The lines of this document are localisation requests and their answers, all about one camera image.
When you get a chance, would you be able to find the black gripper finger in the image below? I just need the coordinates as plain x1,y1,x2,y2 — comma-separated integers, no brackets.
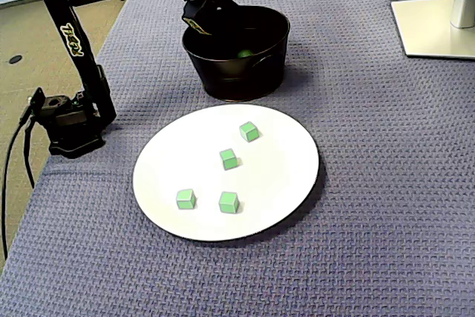
181,16,231,49
222,7,244,45

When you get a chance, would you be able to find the silver monitor stand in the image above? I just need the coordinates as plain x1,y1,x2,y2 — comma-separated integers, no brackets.
390,0,475,60

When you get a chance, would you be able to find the blue waffle weave cloth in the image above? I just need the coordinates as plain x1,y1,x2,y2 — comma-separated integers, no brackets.
0,0,475,317

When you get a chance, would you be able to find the thick black cable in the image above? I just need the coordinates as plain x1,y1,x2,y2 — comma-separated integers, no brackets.
0,108,34,262

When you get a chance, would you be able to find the black metal pot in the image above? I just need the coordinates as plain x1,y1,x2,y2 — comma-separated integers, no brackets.
181,5,290,102

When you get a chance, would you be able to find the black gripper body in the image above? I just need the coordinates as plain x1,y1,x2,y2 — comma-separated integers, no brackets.
184,0,238,27

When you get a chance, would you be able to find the white round plate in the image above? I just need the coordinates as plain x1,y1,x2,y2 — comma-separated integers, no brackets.
132,102,321,243

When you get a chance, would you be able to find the thin black cable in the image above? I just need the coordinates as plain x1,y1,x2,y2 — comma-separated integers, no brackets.
23,123,36,189

